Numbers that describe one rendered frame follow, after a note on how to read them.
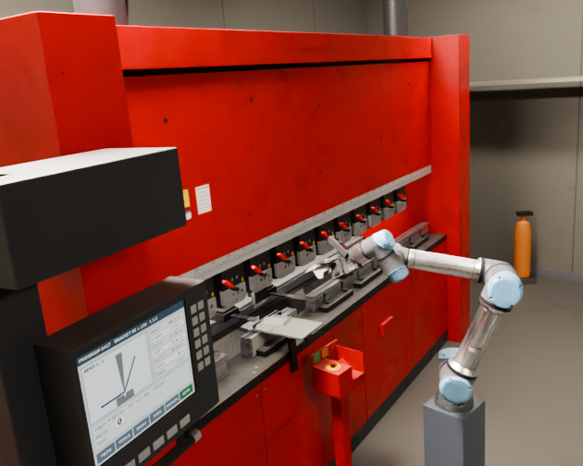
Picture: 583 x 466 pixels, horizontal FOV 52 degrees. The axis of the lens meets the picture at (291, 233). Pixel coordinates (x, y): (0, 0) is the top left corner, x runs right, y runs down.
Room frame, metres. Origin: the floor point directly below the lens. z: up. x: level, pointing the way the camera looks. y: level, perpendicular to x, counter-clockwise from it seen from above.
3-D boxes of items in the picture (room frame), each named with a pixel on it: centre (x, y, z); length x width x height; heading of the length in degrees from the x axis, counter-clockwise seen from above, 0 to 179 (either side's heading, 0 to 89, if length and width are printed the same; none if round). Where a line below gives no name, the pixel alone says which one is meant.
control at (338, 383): (2.56, -0.17, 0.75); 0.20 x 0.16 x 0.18; 138
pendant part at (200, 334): (1.31, 0.40, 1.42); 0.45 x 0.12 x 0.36; 150
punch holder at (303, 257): (2.92, -0.04, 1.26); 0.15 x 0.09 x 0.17; 146
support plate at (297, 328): (2.52, 0.05, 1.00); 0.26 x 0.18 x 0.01; 56
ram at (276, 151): (3.14, -0.20, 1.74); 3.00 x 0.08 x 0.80; 146
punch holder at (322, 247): (3.08, -0.16, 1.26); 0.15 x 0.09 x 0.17; 146
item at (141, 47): (3.14, -0.20, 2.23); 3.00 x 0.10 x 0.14; 146
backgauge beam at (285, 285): (3.10, 0.19, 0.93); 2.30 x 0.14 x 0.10; 146
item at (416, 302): (3.12, -0.23, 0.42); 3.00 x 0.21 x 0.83; 146
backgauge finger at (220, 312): (2.69, 0.30, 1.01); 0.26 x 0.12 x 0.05; 56
